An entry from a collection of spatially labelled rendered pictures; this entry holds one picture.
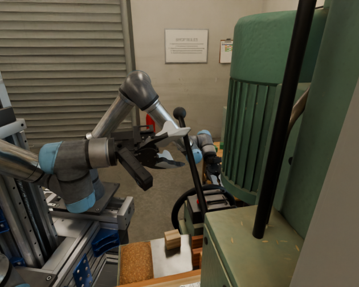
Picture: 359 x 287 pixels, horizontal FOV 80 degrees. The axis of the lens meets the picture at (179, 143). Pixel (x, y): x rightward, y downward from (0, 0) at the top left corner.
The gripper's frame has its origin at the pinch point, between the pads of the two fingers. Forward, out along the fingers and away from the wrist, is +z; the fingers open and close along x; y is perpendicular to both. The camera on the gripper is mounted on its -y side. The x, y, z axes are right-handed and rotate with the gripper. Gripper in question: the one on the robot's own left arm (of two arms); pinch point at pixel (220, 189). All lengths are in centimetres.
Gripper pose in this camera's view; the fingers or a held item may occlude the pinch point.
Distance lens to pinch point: 100.6
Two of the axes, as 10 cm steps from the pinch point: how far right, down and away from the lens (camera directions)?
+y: -0.6, 6.1, 7.9
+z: 1.5, 7.9, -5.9
